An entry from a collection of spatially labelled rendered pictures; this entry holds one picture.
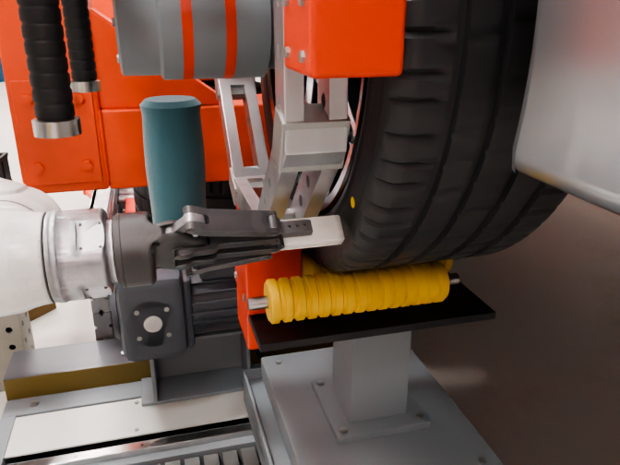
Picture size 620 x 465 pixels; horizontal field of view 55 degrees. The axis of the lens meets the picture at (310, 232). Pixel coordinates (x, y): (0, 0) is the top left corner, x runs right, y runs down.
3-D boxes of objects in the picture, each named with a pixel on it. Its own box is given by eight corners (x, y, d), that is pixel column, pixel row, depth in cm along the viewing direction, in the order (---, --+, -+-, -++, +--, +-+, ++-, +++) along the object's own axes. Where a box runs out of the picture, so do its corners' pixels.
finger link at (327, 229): (276, 222, 64) (277, 220, 63) (338, 217, 66) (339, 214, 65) (280, 248, 63) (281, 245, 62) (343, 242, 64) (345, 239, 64)
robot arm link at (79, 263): (42, 284, 52) (113, 277, 53) (41, 194, 55) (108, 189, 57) (62, 315, 60) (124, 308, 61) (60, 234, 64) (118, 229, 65)
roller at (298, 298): (465, 306, 81) (469, 268, 79) (253, 335, 74) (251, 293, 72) (446, 288, 86) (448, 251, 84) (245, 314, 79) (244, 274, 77)
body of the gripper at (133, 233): (120, 300, 61) (209, 290, 64) (111, 270, 54) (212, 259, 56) (115, 234, 64) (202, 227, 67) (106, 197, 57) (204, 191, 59)
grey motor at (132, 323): (329, 399, 127) (332, 248, 114) (125, 434, 116) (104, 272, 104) (308, 355, 143) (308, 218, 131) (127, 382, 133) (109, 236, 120)
